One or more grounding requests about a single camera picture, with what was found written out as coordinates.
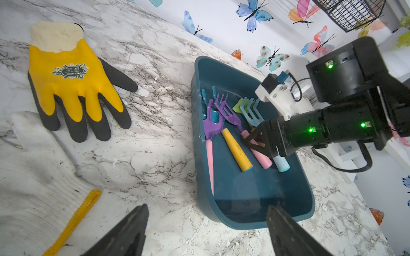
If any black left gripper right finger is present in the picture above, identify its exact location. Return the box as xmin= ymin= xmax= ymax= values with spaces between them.
xmin=266 ymin=205 xmax=332 ymax=256

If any dark teal storage box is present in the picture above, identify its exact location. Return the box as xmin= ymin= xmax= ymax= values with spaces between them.
xmin=191 ymin=56 xmax=315 ymax=230

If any purple rake pink handle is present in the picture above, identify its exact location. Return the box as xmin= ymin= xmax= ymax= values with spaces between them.
xmin=203 ymin=99 xmax=223 ymax=194

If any black wire wall basket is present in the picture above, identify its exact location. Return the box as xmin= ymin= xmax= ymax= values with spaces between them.
xmin=313 ymin=0 xmax=386 ymax=32

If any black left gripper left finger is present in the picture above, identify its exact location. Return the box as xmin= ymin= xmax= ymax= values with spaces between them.
xmin=84 ymin=204 xmax=149 ymax=256

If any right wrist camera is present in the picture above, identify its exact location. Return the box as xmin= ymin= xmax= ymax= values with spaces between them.
xmin=255 ymin=71 xmax=314 ymax=121

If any blue rake white handle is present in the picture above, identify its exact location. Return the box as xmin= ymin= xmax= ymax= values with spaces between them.
xmin=239 ymin=97 xmax=290 ymax=172

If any yellow strip on table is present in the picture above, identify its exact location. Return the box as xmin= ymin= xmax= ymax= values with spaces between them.
xmin=43 ymin=189 xmax=101 ymax=256

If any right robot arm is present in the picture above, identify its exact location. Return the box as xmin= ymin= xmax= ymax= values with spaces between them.
xmin=245 ymin=37 xmax=410 ymax=157

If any white stepped wooden shelf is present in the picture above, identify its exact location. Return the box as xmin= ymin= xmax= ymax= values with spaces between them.
xmin=300 ymin=27 xmax=410 ymax=185

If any blue tool yellow handle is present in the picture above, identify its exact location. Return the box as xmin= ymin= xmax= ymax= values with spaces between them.
xmin=201 ymin=89 xmax=253 ymax=172

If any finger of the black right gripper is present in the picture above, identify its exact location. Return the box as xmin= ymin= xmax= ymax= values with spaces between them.
xmin=244 ymin=121 xmax=272 ymax=155

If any yellow black garden glove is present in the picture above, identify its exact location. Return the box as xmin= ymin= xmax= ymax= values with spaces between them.
xmin=28 ymin=21 xmax=138 ymax=143

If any purple fork pink handle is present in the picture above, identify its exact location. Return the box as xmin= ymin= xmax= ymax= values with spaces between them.
xmin=215 ymin=94 xmax=273 ymax=169

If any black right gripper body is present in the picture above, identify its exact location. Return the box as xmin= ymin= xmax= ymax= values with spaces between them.
xmin=268 ymin=109 xmax=330 ymax=157

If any white knit glove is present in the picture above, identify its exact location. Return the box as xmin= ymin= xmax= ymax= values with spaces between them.
xmin=1 ymin=112 xmax=96 ymax=256

